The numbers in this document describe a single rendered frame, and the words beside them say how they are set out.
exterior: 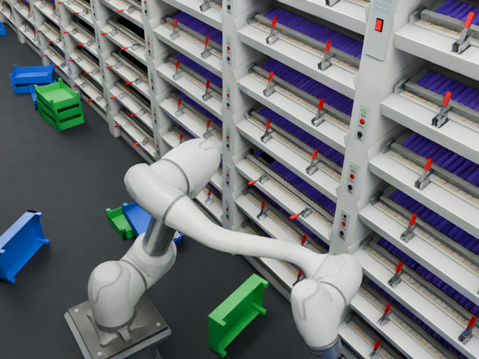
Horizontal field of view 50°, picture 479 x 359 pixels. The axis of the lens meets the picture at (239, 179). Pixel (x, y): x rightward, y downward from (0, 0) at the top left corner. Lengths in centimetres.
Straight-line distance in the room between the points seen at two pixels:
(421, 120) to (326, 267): 47
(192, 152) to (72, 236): 144
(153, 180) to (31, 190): 186
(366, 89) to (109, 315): 118
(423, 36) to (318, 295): 70
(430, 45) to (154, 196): 81
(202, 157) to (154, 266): 58
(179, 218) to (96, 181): 184
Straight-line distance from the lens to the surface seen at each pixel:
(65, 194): 313
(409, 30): 144
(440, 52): 137
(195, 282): 248
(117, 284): 188
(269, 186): 212
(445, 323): 173
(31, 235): 282
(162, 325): 205
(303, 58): 174
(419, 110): 148
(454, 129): 142
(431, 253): 163
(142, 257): 193
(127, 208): 271
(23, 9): 516
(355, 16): 153
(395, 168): 159
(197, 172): 149
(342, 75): 163
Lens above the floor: 182
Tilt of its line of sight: 36 degrees down
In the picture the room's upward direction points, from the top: 1 degrees clockwise
